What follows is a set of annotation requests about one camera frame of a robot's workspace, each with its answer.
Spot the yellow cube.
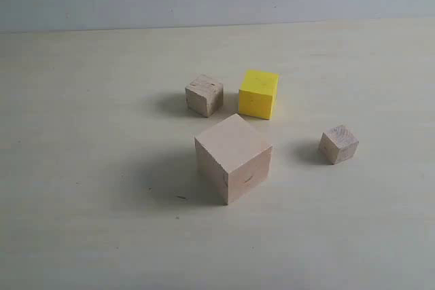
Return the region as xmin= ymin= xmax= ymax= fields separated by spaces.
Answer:
xmin=239 ymin=69 xmax=279 ymax=120

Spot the medium wooden cube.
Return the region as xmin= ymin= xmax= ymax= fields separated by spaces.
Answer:
xmin=185 ymin=74 xmax=224 ymax=117

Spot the small wooden cube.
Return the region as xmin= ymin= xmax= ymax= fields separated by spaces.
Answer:
xmin=318 ymin=124 xmax=359 ymax=164

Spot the large wooden cube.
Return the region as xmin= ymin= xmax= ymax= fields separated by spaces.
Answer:
xmin=194 ymin=114 xmax=273 ymax=205

